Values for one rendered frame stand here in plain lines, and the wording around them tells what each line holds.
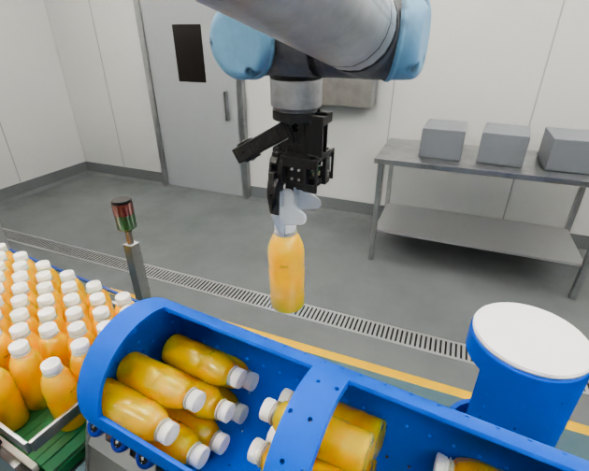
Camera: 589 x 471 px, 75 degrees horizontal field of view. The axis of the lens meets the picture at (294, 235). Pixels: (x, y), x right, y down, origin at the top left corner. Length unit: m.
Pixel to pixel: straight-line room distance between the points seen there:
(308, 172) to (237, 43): 0.23
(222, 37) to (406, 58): 0.19
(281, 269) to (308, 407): 0.23
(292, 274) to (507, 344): 0.64
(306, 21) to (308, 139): 0.35
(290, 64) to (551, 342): 0.97
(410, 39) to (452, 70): 3.37
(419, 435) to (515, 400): 0.37
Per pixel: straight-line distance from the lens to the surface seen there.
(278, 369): 0.89
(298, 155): 0.58
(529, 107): 3.83
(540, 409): 1.17
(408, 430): 0.84
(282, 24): 0.23
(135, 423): 0.80
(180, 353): 0.87
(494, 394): 1.16
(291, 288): 0.71
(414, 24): 0.40
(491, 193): 3.99
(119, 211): 1.33
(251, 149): 0.62
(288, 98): 0.55
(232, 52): 0.44
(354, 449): 0.66
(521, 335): 1.18
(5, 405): 1.14
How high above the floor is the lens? 1.72
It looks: 28 degrees down
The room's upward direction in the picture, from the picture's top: straight up
